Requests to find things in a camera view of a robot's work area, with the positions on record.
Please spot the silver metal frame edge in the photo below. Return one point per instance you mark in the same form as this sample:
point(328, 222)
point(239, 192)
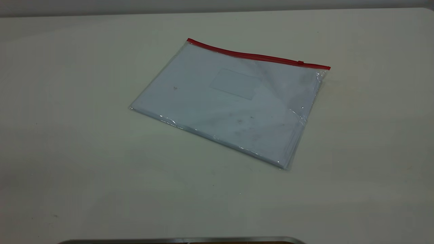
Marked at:
point(183, 240)

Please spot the clear zip bag red zipper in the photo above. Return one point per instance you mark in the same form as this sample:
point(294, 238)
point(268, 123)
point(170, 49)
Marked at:
point(203, 101)

